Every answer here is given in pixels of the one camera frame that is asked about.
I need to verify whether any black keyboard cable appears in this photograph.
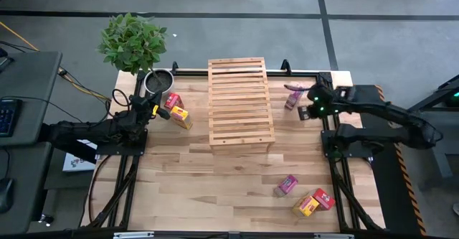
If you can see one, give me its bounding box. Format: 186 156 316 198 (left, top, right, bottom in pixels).
0 94 85 124

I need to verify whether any yellow cereal box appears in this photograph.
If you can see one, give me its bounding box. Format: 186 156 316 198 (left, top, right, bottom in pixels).
169 106 194 131
291 195 321 218

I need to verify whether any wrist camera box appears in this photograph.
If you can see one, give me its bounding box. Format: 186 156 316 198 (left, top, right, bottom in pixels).
157 106 172 121
298 105 312 121

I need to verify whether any red cereal box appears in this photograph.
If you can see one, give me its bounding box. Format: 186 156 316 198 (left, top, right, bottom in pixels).
311 187 336 212
164 92 185 111

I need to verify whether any black hazard striped mat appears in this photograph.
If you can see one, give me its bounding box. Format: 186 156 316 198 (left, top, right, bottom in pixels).
353 83 428 237

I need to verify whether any grey desk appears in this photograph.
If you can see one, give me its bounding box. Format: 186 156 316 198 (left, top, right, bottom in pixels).
0 50 64 147
0 141 54 235

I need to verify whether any green leafy plant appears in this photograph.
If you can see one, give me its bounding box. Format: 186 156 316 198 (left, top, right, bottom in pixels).
97 11 169 77

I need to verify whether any silver metal bracket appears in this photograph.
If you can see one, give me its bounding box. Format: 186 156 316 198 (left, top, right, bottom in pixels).
113 231 155 239
313 233 355 239

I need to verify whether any black aluminium table frame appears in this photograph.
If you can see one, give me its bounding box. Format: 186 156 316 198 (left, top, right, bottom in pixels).
80 69 387 235

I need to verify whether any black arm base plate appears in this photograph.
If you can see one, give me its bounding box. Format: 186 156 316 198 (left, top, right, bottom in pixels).
95 128 148 156
321 129 374 159

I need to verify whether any slatted wooden shelf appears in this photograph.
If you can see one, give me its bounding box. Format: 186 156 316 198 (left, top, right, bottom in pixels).
207 56 276 156

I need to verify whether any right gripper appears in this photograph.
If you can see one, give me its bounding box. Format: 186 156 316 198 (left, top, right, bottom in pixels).
284 83 341 120

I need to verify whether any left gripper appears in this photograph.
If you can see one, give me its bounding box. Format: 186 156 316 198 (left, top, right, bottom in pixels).
127 90 164 125

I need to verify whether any desk foot caster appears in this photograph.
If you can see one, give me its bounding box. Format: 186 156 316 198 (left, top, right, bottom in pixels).
37 212 55 228

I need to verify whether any black keyboard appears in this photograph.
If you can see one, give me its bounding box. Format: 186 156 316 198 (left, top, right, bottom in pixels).
0 98 23 139

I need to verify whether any black computer mouse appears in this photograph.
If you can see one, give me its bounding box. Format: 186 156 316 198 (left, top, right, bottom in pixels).
0 177 16 215

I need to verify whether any yellow floor cable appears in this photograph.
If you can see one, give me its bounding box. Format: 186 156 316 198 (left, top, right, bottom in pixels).
0 21 112 102

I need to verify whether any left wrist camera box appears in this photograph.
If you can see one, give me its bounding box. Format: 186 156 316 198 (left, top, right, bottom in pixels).
157 106 172 121

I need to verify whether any white printed box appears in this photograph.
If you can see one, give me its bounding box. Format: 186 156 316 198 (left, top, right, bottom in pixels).
62 139 98 173

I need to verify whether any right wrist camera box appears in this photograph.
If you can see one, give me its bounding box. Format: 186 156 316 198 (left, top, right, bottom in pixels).
298 105 312 121

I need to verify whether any white round plant pot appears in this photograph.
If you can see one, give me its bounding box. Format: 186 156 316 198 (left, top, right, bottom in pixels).
143 68 176 98

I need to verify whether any pink cereal box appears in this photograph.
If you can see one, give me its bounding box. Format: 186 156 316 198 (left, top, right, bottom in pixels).
284 90 305 111
273 174 299 198

